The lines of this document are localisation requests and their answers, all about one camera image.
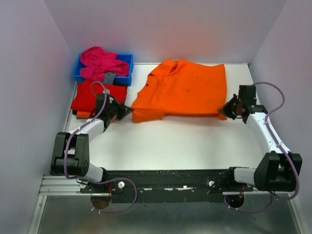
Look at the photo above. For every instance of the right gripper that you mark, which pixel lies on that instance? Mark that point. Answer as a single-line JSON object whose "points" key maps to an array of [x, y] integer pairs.
{"points": [[226, 109]]}

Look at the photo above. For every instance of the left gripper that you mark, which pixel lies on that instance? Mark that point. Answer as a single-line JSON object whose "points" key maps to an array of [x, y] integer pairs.
{"points": [[124, 109]]}

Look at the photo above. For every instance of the orange t-shirt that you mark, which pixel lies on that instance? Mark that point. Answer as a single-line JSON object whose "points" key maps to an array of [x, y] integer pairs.
{"points": [[83, 115], [181, 88]]}

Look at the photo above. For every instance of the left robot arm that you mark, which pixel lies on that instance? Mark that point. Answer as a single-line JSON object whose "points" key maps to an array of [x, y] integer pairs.
{"points": [[71, 154]]}

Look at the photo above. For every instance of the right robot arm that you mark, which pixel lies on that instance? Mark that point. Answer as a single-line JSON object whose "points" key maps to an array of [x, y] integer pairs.
{"points": [[279, 169]]}

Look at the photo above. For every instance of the grey garment in bin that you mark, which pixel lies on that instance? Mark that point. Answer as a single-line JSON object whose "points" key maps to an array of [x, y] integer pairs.
{"points": [[109, 78]]}

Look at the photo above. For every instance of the folded red t-shirt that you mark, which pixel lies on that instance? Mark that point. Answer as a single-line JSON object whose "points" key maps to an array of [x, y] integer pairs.
{"points": [[85, 99]]}

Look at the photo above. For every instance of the folded orange t-shirt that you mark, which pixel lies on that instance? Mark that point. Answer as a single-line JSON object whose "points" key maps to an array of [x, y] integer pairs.
{"points": [[83, 115]]}

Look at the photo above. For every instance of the pink t-shirt in bin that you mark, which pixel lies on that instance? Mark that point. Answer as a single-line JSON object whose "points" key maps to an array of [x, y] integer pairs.
{"points": [[97, 62]]}

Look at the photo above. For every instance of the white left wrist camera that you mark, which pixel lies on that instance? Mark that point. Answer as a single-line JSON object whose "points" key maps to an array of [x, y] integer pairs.
{"points": [[106, 92]]}

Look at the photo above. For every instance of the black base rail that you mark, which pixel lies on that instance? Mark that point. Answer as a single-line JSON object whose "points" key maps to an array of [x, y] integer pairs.
{"points": [[167, 186]]}

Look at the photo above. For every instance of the aluminium extrusion frame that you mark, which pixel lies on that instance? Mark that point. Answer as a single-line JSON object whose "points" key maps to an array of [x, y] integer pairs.
{"points": [[51, 186]]}

